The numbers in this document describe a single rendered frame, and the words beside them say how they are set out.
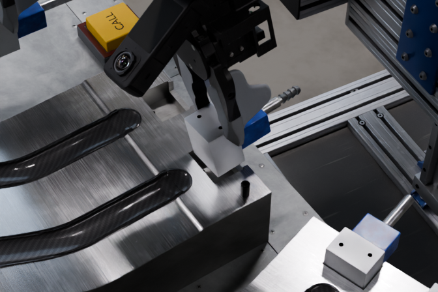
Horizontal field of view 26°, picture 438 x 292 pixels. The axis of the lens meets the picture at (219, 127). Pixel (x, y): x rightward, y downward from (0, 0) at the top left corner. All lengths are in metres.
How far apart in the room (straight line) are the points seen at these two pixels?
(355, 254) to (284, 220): 0.15
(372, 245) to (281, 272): 0.10
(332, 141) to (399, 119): 0.16
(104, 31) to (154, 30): 0.39
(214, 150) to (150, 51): 0.16
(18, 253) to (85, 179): 0.12
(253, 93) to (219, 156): 0.08
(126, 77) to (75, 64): 0.41
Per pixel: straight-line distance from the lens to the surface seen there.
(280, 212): 1.11
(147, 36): 0.89
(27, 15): 1.15
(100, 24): 1.29
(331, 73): 2.41
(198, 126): 0.99
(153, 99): 1.13
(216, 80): 0.90
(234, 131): 0.96
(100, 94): 1.12
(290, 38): 2.50
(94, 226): 1.01
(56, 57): 1.30
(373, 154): 1.95
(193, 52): 0.91
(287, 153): 1.95
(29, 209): 1.02
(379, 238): 1.02
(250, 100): 0.96
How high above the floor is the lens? 1.69
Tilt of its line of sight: 48 degrees down
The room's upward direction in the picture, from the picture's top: straight up
